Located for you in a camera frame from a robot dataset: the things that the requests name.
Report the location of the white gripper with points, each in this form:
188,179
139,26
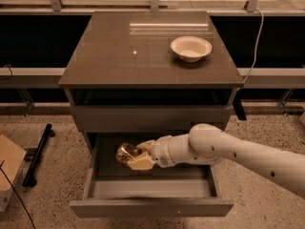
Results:
161,152

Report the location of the crushed orange can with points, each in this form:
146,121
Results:
126,152

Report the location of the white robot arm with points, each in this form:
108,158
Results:
205,144

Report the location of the open grey drawer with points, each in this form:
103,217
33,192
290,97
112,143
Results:
114,190

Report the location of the closed grey drawer front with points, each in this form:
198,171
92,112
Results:
97,119

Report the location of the grey drawer cabinet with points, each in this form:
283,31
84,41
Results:
125,60

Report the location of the white bowl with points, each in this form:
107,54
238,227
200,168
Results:
191,48

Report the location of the black bar on floor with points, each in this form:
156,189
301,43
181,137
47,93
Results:
30,180

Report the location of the wooden box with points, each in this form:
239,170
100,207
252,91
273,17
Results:
12,161

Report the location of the metal window rail frame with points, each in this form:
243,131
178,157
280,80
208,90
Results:
152,0

